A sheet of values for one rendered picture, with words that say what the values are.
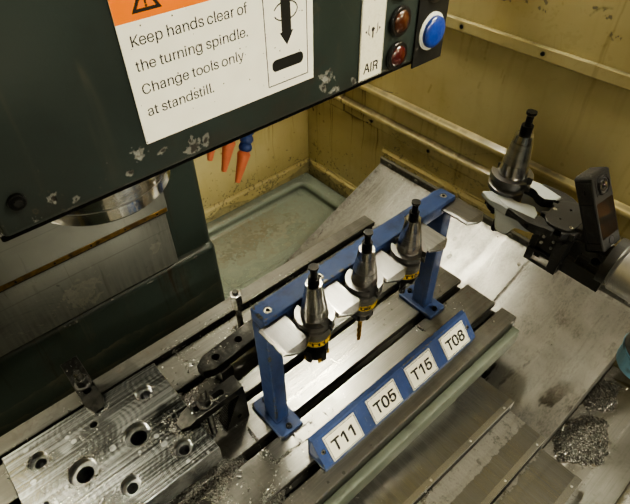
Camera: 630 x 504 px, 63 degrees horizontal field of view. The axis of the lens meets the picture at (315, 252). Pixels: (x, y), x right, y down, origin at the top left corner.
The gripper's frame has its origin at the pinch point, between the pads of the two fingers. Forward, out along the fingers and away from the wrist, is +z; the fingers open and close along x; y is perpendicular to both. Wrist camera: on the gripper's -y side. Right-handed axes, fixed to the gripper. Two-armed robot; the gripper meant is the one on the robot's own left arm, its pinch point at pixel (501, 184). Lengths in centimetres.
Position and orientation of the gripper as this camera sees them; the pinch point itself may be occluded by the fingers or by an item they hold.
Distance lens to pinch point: 87.2
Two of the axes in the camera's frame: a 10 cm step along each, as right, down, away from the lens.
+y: -0.2, 7.1, 7.0
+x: 7.5, -4.5, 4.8
